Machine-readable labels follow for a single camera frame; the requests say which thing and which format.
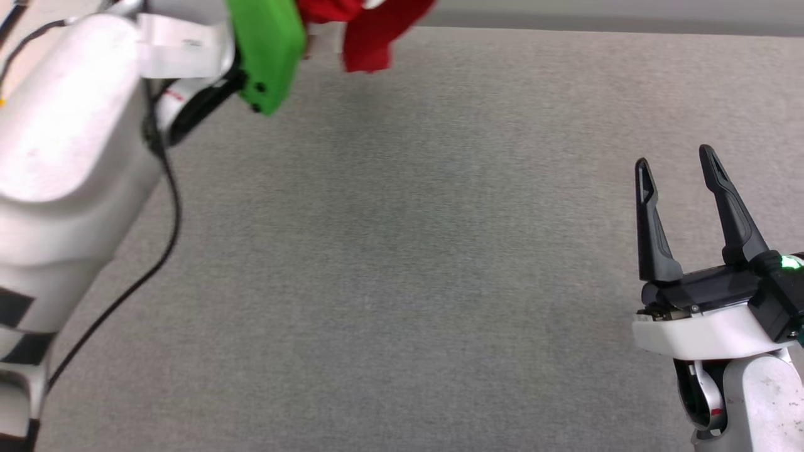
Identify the red and white jersey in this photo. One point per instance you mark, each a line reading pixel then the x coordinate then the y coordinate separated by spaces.
pixel 370 37

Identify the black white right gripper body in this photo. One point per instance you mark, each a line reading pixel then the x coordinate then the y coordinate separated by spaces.
pixel 703 329

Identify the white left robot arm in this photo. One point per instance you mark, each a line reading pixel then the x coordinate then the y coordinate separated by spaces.
pixel 63 125

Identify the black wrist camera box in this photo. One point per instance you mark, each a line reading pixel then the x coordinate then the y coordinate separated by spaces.
pixel 782 301

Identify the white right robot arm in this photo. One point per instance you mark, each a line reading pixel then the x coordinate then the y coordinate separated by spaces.
pixel 760 402

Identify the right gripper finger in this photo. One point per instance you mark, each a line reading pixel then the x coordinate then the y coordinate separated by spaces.
pixel 732 213
pixel 650 238

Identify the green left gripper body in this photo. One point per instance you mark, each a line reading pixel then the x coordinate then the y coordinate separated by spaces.
pixel 267 44

